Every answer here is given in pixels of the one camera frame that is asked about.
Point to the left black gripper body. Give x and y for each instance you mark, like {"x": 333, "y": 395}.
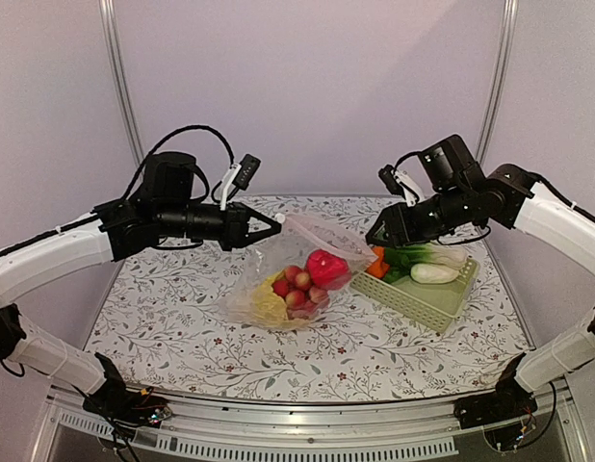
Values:
{"x": 234, "y": 213}

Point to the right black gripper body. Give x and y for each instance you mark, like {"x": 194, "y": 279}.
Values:
{"x": 424, "y": 228}

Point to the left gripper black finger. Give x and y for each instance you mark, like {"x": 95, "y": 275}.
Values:
{"x": 255, "y": 237}
{"x": 256, "y": 221}

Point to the clear zip top bag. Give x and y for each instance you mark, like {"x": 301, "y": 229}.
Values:
{"x": 301, "y": 235}

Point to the red bell pepper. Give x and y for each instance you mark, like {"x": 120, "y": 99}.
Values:
{"x": 328, "y": 271}

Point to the yellow napa cabbage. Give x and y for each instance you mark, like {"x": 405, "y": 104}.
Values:
{"x": 254, "y": 302}

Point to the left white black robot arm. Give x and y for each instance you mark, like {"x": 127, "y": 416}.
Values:
{"x": 162, "y": 206}

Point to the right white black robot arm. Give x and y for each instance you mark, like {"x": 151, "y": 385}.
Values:
{"x": 516, "y": 199}

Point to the orange fruit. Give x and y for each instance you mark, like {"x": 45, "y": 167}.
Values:
{"x": 378, "y": 268}

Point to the green white bok choy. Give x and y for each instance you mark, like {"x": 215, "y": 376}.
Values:
{"x": 401, "y": 260}

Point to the white radish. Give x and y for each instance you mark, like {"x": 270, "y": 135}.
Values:
{"x": 425, "y": 273}

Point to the beige perforated plastic basket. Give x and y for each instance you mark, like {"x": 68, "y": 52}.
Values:
{"x": 435, "y": 306}

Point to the floral tablecloth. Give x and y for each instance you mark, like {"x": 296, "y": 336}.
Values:
{"x": 162, "y": 326}

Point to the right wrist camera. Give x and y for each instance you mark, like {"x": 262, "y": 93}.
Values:
{"x": 400, "y": 184}

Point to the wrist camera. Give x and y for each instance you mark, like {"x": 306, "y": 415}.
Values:
{"x": 237, "y": 178}
{"x": 400, "y": 184}

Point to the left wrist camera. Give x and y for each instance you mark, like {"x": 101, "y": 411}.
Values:
{"x": 237, "y": 178}

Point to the aluminium front rail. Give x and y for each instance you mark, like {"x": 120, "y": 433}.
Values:
{"x": 229, "y": 429}

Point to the left aluminium frame post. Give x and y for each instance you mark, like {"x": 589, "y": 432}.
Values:
{"x": 111, "y": 35}

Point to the aluminium frame post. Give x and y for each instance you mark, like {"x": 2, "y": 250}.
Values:
{"x": 111, "y": 35}
{"x": 508, "y": 25}

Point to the right aluminium frame post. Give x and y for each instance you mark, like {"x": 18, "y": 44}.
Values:
{"x": 508, "y": 25}

